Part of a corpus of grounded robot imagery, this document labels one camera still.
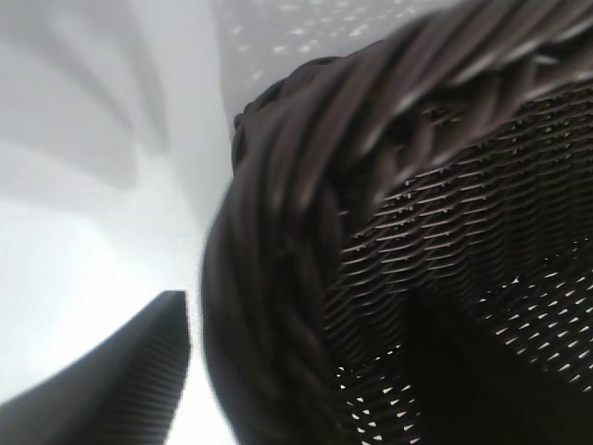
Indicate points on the dark brown woven basket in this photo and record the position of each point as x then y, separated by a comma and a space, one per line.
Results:
278, 232

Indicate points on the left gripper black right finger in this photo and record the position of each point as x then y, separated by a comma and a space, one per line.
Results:
468, 398

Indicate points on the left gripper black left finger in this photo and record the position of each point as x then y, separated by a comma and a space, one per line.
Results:
116, 385

